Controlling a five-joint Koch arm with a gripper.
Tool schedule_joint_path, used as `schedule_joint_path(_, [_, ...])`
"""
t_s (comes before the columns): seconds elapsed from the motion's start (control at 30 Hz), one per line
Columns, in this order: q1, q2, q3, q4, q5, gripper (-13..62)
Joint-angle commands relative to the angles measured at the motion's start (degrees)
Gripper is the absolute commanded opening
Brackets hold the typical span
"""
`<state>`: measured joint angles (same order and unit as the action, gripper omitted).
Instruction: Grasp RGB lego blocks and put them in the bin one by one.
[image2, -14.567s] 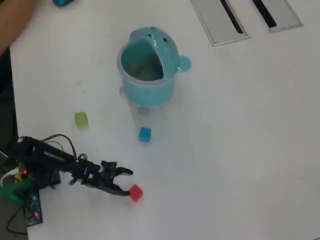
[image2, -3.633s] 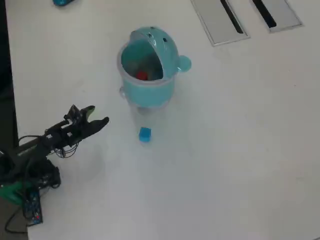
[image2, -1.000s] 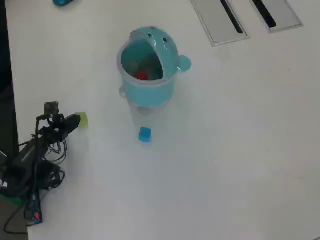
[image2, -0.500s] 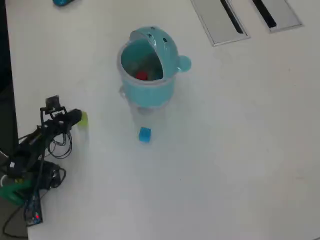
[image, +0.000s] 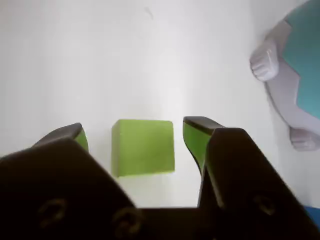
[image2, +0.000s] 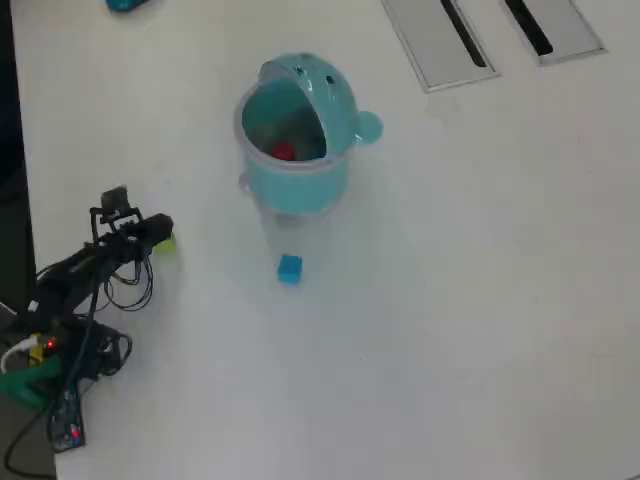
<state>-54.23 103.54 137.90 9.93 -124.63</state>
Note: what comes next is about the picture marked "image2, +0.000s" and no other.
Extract blue controller circuit board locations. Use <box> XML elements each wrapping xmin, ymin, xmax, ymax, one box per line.
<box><xmin>45</xmin><ymin>382</ymin><xmax>88</xmax><ymax>454</ymax></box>

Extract white usb cable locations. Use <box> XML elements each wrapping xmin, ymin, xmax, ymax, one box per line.
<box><xmin>0</xmin><ymin>337</ymin><xmax>40</xmax><ymax>376</ymax></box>

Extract blue cube block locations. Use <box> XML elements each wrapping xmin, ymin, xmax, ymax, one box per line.
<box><xmin>276</xmin><ymin>253</ymin><xmax>305</xmax><ymax>287</ymax></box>

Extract teal dome bin lid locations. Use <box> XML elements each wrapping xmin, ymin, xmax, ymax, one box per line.
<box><xmin>259</xmin><ymin>51</ymin><xmax>386</xmax><ymax>162</ymax></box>

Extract thin black servo wires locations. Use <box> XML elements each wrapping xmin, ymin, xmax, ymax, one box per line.
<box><xmin>103</xmin><ymin>248</ymin><xmax>155</xmax><ymax>313</ymax></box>

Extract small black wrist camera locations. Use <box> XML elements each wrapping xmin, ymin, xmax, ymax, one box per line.
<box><xmin>99</xmin><ymin>185</ymin><xmax>133</xmax><ymax>222</ymax></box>

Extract black power cable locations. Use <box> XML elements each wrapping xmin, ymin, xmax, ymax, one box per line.
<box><xmin>0</xmin><ymin>412</ymin><xmax>57</xmax><ymax>472</ymax></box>

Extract teal blue gadget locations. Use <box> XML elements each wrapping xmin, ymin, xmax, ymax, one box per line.
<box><xmin>104</xmin><ymin>0</ymin><xmax>152</xmax><ymax>15</ymax></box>

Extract green table clamp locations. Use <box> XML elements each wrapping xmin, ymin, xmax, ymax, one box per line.
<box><xmin>0</xmin><ymin>358</ymin><xmax>60</xmax><ymax>412</ymax></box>

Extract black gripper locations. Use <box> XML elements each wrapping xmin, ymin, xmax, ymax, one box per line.
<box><xmin>101</xmin><ymin>212</ymin><xmax>176</xmax><ymax>262</ymax></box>

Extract silver table cable grommet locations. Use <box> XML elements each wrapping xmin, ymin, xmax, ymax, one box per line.
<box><xmin>380</xmin><ymin>0</ymin><xmax>502</xmax><ymax>95</ymax></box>
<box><xmin>499</xmin><ymin>0</ymin><xmax>609</xmax><ymax>68</ymax></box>

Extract teal round bin body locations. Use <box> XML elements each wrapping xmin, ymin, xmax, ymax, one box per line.
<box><xmin>233</xmin><ymin>83</ymin><xmax>352</xmax><ymax>225</ymax></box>

